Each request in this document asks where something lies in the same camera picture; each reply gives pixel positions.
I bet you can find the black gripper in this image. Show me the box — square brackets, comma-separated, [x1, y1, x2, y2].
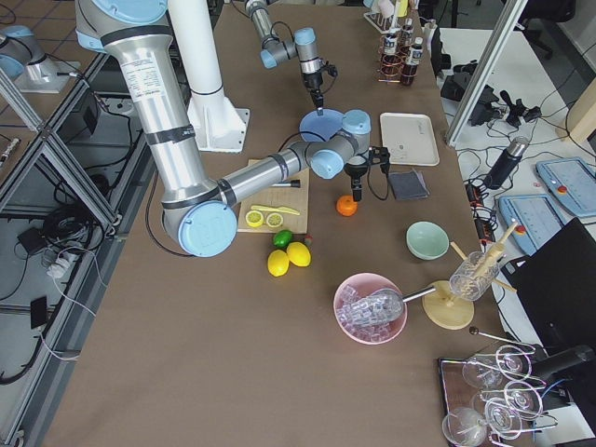
[301, 60, 338, 115]
[344, 146, 390, 202]

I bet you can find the orange fruit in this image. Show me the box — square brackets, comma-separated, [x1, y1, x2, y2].
[335, 195, 359, 217]

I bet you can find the blue round plate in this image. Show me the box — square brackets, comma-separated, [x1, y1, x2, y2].
[299, 109, 344, 142]

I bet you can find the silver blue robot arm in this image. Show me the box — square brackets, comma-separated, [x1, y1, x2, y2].
[244, 0, 338, 116]
[75, 1, 371, 257]

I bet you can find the grey folded cloth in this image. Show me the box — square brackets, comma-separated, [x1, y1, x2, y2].
[388, 169, 429, 200]

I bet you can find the steel muddler with black tip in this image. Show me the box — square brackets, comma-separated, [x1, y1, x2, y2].
[273, 180, 301, 188]

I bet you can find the wooden cutting board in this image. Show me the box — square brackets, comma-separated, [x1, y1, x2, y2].
[237, 169, 310, 234]

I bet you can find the cream rabbit tray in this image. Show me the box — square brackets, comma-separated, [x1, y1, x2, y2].
[380, 112, 440, 167]

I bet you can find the yellow plastic knife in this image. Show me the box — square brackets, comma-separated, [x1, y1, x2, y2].
[251, 205, 301, 216]

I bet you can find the tea bottle one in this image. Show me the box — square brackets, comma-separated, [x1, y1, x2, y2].
[379, 27, 401, 82]

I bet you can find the lemon half slice lower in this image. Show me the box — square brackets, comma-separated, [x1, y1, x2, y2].
[264, 212, 284, 228]

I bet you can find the lemon half slice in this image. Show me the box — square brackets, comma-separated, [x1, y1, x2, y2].
[264, 212, 284, 228]
[245, 210, 264, 228]

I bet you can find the green bowl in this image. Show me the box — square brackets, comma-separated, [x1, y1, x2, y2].
[406, 221, 449, 261]

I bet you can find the whole yellow lemon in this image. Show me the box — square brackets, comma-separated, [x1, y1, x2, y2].
[267, 250, 290, 278]
[286, 241, 312, 267]

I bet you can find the green lime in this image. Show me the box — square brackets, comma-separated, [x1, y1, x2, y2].
[273, 229, 293, 250]

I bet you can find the tea bottle three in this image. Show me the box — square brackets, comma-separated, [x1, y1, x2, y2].
[400, 37, 424, 86]

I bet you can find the tea bottle two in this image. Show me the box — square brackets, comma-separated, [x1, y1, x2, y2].
[399, 18, 413, 62]

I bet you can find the lemon half slice upper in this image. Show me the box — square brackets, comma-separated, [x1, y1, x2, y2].
[245, 210, 264, 228]

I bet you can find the pink cup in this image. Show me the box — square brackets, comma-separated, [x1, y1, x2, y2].
[376, 0, 395, 19]

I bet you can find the yellow cup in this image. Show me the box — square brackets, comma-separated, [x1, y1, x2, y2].
[396, 0, 409, 18]

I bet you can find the steel ice scoop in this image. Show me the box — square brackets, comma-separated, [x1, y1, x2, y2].
[367, 286, 436, 324]

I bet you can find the pink bowl with ice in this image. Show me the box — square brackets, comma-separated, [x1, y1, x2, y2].
[333, 273, 408, 345]

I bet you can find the black thermos bottle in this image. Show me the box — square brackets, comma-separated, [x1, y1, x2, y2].
[483, 136, 530, 190]

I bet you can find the clear glass mug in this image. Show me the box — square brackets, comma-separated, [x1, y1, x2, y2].
[449, 251, 499, 302]

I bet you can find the wooden cup tree stand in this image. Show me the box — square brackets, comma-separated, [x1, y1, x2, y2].
[422, 220, 518, 330]

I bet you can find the blue teach pendant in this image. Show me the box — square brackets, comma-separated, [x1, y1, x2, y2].
[535, 157, 595, 218]
[497, 194, 567, 255]

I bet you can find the wine glass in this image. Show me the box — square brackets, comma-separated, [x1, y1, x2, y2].
[441, 407, 487, 446]
[462, 356, 503, 389]

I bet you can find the copper wire bottle rack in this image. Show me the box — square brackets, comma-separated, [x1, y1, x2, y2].
[377, 27, 421, 86]

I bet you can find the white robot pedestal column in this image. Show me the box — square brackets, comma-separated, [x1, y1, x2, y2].
[168, 0, 250, 154]

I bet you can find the aluminium frame post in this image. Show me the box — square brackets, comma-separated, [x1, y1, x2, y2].
[445, 0, 527, 146]

